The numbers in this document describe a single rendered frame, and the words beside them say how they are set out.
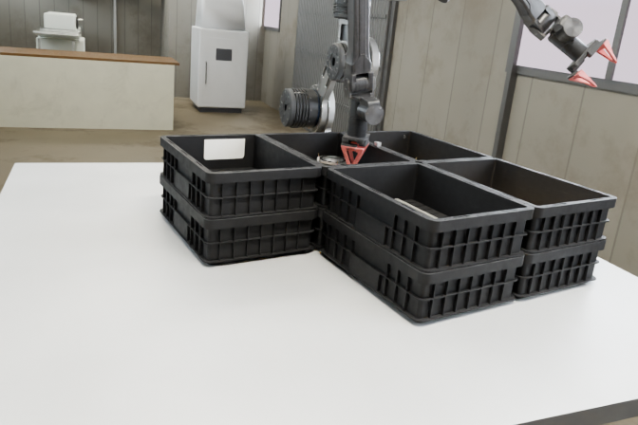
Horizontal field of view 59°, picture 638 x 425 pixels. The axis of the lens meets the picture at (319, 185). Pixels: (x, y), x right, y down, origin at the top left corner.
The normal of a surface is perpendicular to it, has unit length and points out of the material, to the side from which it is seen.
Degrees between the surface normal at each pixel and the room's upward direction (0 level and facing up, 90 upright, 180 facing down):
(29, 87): 90
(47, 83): 90
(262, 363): 0
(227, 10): 72
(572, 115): 90
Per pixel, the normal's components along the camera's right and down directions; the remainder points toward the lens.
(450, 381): 0.09, -0.96
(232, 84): 0.34, 0.29
